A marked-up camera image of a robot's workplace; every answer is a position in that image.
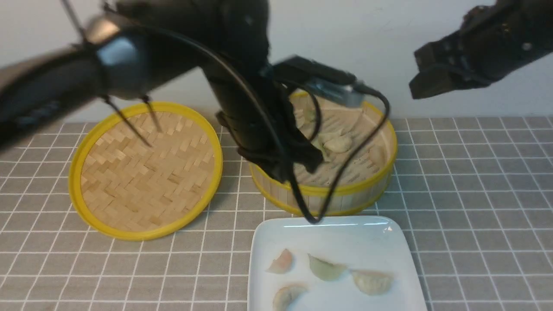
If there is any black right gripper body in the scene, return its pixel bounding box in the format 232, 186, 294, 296
409, 0, 553, 100

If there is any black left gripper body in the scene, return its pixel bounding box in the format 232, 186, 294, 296
203, 65, 324, 183

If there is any orange dumpling plate front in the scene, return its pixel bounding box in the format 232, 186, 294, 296
272, 284, 308, 311

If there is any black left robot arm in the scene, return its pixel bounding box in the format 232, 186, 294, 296
0, 0, 323, 182

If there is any pink dumpling on plate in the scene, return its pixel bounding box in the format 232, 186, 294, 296
265, 248, 294, 274

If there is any white square plate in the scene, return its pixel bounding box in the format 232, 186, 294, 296
247, 215, 427, 311

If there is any green dumpling on plate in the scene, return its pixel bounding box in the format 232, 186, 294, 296
308, 254, 348, 282

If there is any cream dumpling on plate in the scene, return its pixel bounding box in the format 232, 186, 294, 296
350, 270, 394, 296

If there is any bamboo steamer basket yellow rim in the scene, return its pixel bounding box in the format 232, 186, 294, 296
249, 97, 397, 216

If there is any white dumpling steamer right centre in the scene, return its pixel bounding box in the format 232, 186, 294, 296
321, 133, 353, 153

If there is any woven bamboo steamer lid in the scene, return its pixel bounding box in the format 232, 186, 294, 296
68, 101, 223, 241

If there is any pink dumpling steamer right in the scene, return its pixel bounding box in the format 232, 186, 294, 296
368, 144, 387, 168

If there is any grey checked tablecloth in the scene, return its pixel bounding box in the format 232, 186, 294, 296
0, 117, 553, 311

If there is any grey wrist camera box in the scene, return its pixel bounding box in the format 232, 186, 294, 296
272, 55, 365, 108

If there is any black camera cable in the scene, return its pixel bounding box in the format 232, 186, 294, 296
143, 24, 391, 225

